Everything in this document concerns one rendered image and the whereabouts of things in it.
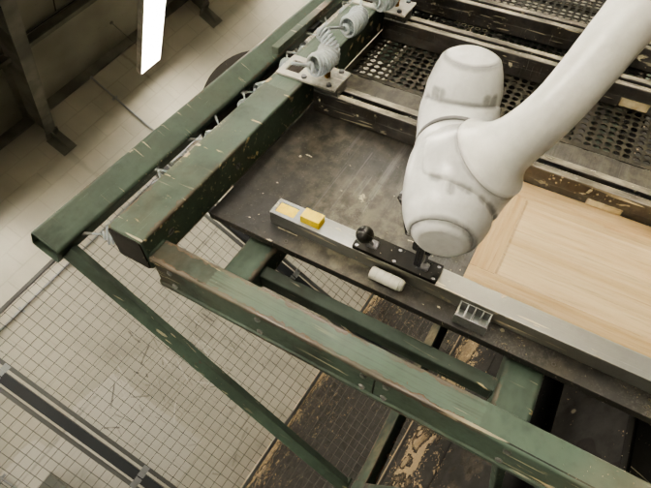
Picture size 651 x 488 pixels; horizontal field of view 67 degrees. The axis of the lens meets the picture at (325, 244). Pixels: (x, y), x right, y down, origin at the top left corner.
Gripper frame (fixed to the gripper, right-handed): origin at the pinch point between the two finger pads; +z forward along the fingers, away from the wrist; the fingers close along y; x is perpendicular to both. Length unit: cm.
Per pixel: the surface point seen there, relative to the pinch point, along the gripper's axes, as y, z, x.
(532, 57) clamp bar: -1, 9, 92
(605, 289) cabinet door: 36.3, 14.2, 21.1
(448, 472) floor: 38, 223, 35
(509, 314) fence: 19.7, 11.8, 2.9
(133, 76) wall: -438, 265, 275
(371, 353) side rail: -0.5, 10.8, -19.1
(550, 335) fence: 28.3, 11.8, 2.3
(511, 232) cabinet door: 13.8, 13.9, 26.0
